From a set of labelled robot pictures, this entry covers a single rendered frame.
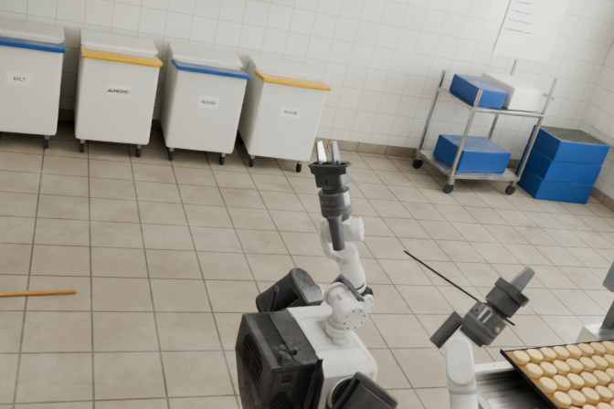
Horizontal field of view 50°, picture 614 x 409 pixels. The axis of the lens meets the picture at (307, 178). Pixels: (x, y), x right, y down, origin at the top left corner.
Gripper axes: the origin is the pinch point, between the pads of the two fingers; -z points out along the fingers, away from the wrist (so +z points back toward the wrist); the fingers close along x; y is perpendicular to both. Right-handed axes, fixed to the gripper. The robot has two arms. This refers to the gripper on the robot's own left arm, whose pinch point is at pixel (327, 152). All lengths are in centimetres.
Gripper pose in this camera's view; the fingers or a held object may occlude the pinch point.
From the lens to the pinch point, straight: 180.4
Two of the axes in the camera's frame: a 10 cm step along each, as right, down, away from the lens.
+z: 1.7, 9.5, 2.8
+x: 8.0, 0.3, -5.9
